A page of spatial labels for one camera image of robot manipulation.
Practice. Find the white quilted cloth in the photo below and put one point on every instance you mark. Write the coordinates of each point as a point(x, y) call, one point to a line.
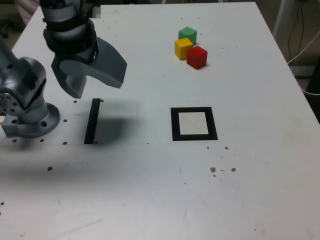
point(25, 10)

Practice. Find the white post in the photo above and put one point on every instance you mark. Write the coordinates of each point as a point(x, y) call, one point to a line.
point(281, 20)

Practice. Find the green cube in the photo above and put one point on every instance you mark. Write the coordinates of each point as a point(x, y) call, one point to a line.
point(187, 32)

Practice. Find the yellow cube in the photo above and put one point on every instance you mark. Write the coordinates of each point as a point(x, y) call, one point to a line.
point(182, 48)

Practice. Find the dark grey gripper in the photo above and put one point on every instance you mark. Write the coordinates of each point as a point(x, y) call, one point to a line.
point(80, 55)

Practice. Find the black tape square outline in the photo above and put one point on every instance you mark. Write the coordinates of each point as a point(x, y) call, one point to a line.
point(175, 125)

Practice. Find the black tape strip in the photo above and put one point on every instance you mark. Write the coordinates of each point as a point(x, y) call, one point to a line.
point(92, 120)

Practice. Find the red cube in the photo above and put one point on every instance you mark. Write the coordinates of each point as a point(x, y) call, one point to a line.
point(197, 57)

